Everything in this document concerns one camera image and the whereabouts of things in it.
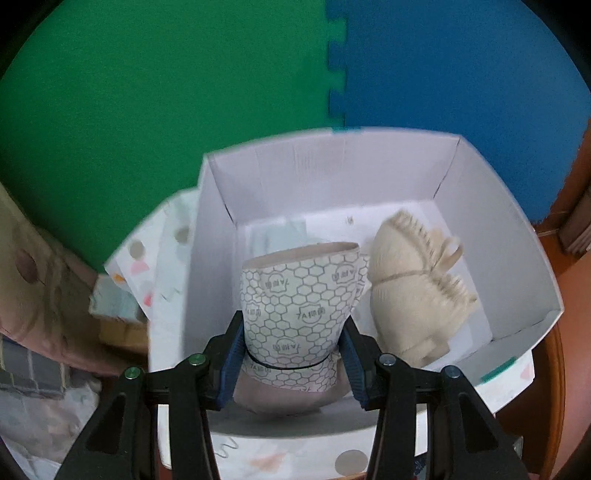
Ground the white patterned cover cloth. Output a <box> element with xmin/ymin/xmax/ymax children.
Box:
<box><xmin>90</xmin><ymin>189</ymin><xmax>536</xmax><ymax>480</ymax></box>

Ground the brown cardboard box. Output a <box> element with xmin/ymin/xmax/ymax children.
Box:
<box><xmin>99</xmin><ymin>318</ymin><xmax>151</xmax><ymax>356</ymax></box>

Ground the blue foam mat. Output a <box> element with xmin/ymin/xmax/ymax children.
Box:
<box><xmin>325</xmin><ymin>0</ymin><xmax>591</xmax><ymax>227</ymax></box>

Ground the white floral sheet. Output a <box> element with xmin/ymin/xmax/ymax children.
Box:
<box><xmin>0</xmin><ymin>369</ymin><xmax>153</xmax><ymax>476</ymax></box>

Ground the white cardboard shoe box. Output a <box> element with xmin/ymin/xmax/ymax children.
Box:
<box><xmin>148</xmin><ymin>127</ymin><xmax>565</xmax><ymax>437</ymax></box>

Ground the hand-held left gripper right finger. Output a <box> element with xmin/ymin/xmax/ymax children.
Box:
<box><xmin>339</xmin><ymin>318</ymin><xmax>529</xmax><ymax>480</ymax></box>

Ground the small white printed box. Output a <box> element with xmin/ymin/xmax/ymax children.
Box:
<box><xmin>90</xmin><ymin>277</ymin><xmax>146</xmax><ymax>321</ymax></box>

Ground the green foam mat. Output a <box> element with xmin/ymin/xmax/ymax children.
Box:
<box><xmin>0</xmin><ymin>0</ymin><xmax>347</xmax><ymax>273</ymax></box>

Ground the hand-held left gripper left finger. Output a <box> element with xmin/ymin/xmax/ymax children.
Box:
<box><xmin>55</xmin><ymin>310</ymin><xmax>245</xmax><ymax>480</ymax></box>

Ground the orange wooden furniture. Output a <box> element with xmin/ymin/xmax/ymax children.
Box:
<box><xmin>531</xmin><ymin>152</ymin><xmax>591</xmax><ymax>476</ymax></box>

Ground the pink floral curtain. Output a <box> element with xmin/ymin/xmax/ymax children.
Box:
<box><xmin>0</xmin><ymin>182</ymin><xmax>148</xmax><ymax>374</ymax></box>

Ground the grey plaid blanket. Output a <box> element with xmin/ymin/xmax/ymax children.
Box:
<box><xmin>0</xmin><ymin>339</ymin><xmax>70</xmax><ymax>400</ymax></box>

